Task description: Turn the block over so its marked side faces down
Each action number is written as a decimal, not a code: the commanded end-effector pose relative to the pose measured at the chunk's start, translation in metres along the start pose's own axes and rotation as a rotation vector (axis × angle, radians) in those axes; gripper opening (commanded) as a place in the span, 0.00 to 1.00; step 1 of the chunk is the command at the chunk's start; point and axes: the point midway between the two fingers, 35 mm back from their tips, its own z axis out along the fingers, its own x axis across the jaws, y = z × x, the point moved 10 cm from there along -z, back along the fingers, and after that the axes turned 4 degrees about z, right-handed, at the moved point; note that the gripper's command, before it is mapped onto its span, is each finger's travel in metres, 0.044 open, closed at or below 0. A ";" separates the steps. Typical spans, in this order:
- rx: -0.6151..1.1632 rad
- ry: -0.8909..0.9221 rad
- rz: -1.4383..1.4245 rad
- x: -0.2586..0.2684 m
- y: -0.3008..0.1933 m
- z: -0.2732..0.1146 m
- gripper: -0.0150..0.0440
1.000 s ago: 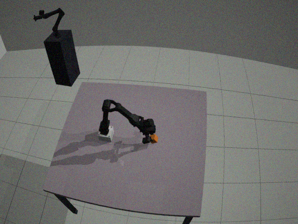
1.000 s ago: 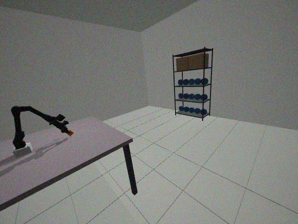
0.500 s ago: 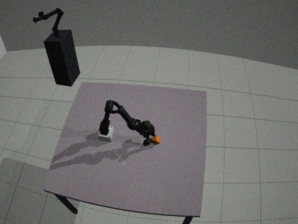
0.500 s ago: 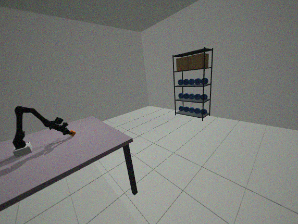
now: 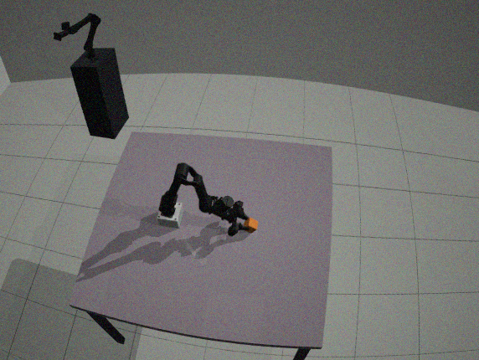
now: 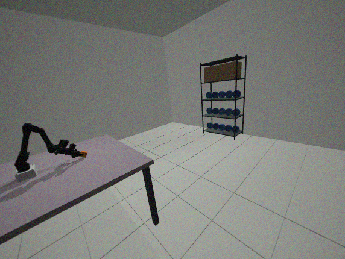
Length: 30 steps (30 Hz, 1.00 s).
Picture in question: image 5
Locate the orange block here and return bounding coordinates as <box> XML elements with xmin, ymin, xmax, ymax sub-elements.
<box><xmin>244</xmin><ymin>218</ymin><xmax>258</xmax><ymax>234</ymax></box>

